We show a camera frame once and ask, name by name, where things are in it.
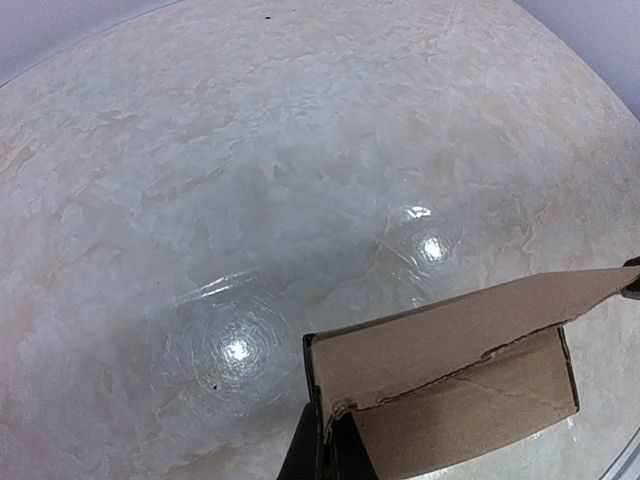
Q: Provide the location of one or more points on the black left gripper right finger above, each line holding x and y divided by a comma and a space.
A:
349, 459

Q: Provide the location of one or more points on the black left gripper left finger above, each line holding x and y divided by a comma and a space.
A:
304, 458

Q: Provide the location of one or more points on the brown cardboard box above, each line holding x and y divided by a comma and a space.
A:
438, 385

